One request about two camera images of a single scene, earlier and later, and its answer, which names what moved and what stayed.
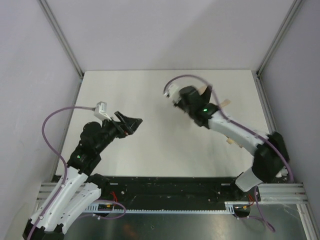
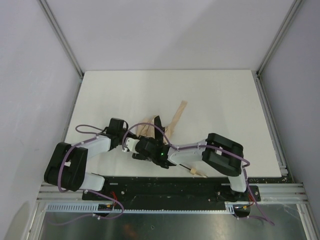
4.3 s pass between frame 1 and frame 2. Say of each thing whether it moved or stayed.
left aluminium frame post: stayed
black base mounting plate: stayed
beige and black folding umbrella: moved
